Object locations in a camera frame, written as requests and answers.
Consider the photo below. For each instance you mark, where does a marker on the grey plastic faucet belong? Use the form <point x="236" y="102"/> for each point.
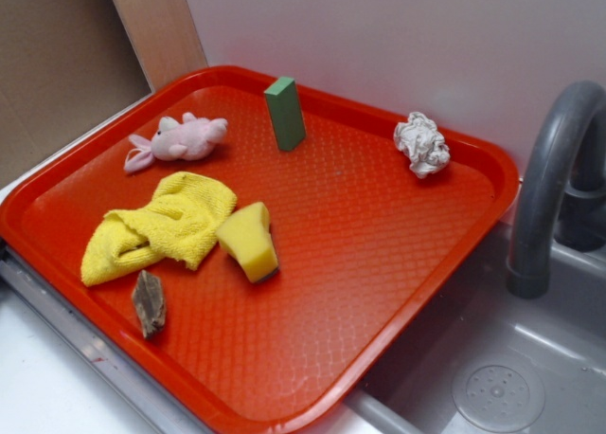
<point x="562" y="197"/>

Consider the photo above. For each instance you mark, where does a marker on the brown wood piece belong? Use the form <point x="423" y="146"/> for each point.
<point x="150" y="304"/>

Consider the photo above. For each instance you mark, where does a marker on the pink plush toy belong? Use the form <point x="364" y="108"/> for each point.
<point x="191" y="139"/>

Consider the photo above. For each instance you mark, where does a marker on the white paper ball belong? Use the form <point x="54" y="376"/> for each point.
<point x="419" y="139"/>

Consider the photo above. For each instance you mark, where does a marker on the yellow sponge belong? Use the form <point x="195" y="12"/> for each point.
<point x="245" y="236"/>

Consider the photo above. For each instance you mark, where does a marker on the sink drain cover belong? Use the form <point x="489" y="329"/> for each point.
<point x="498" y="397"/>

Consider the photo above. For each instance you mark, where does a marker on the grey plastic sink basin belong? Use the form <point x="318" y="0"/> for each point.
<point x="472" y="319"/>

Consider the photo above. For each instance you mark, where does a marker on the yellow microfiber cloth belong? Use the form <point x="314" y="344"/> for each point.
<point x="179" y="223"/>

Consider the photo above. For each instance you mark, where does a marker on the red plastic tray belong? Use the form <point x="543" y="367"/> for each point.
<point x="362" y="245"/>

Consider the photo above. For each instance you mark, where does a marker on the wooden board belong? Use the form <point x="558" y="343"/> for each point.
<point x="164" y="38"/>

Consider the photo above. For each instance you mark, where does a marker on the green rectangular block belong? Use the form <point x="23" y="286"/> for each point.
<point x="285" y="113"/>

